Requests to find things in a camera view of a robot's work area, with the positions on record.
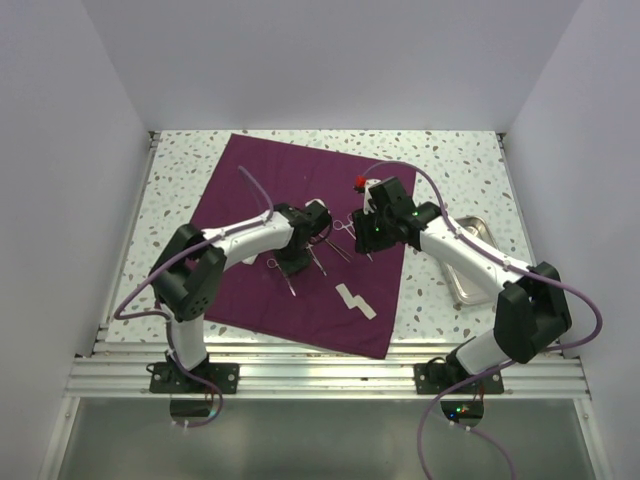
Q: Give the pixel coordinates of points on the white zigzag tape strip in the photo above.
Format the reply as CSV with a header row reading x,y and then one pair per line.
x,y
355,301

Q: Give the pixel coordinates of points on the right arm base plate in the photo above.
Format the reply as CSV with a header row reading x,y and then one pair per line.
x,y
439,374

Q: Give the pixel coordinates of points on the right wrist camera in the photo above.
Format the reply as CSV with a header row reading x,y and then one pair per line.
x,y
364,186

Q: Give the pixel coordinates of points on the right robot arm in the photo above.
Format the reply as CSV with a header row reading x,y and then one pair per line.
x,y
531,312

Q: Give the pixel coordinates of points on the steel hemostat forceps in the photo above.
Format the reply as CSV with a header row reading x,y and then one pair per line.
x,y
316,260
272,263
346,225

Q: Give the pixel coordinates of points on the stainless steel tray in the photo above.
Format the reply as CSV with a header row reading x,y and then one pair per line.
x,y
463,290

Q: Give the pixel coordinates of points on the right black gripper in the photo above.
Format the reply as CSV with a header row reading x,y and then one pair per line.
x,y
365,242

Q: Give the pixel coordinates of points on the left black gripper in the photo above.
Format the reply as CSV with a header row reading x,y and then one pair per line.
x,y
290,267

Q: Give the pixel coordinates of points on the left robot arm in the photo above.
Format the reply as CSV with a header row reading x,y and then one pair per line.
x,y
187,275

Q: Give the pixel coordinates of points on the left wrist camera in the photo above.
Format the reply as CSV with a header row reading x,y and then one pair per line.
x,y
315,205

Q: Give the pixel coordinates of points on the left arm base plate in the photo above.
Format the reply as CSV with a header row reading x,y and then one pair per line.
x,y
167,378

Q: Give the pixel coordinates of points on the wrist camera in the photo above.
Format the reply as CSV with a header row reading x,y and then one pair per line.
x,y
315,205
364,186

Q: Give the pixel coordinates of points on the steel tweezers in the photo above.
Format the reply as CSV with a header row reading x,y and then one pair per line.
x,y
339,250

